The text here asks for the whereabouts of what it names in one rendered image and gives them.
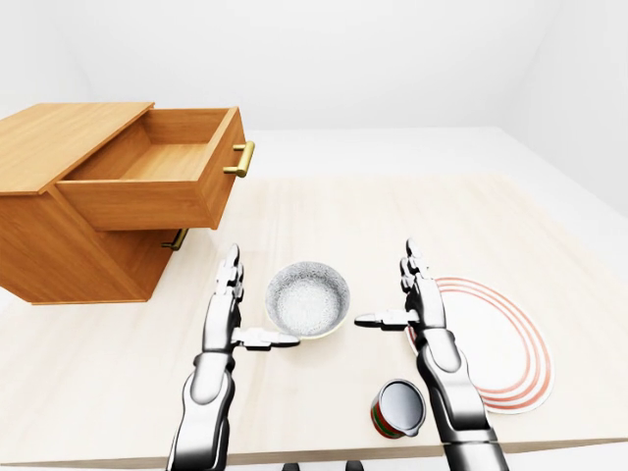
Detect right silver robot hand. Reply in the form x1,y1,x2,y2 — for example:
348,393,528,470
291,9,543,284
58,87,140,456
353,237,451,341

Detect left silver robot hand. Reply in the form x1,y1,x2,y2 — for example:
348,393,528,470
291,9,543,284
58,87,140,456
201,242,302,355

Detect patterned grey bowl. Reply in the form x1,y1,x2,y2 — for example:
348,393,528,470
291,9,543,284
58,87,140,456
264,261,353,342

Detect wooden cabinet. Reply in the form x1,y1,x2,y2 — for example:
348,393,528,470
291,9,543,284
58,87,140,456
0,101,190,306

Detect white plate with red rings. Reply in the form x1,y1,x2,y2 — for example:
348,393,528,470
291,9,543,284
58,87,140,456
405,276,556,416

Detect red and green tin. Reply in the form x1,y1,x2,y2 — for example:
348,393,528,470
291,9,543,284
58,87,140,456
369,378,428,440

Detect closed wooden drawer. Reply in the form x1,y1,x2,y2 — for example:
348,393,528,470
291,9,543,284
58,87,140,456
93,227,188,302

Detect open wooden drawer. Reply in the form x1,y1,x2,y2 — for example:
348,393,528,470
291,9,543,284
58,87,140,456
54,106,247,233

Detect brass drawer handle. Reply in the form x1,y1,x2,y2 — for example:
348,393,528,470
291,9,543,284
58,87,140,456
222,140,256,179
160,228,190,252

